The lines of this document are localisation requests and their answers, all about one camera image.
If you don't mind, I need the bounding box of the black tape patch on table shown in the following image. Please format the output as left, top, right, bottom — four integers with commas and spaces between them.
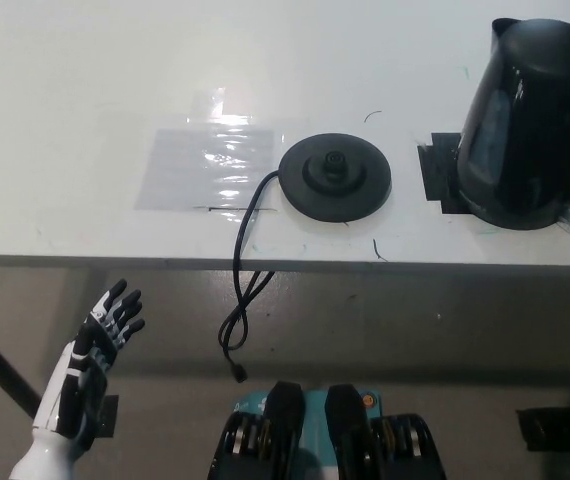
416, 132, 472, 216

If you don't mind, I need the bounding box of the large black floor tape patch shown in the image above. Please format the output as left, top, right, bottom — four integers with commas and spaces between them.
515, 407, 570, 454

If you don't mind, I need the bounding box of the black round kettle base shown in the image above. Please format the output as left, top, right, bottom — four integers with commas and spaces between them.
278, 133, 394, 223

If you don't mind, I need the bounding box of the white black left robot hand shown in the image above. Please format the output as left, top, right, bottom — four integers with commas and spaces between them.
32, 278, 147, 444

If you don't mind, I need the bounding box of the black table leg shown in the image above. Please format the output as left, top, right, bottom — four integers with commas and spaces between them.
0, 307, 41, 419

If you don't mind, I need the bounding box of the black electric kettle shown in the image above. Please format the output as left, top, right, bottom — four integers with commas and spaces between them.
456, 17, 570, 232

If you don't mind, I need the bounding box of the clear plastic sheet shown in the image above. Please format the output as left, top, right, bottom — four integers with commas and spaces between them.
136, 128, 289, 214

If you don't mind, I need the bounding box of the black power cable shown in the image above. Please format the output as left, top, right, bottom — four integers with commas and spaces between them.
218, 169, 281, 385

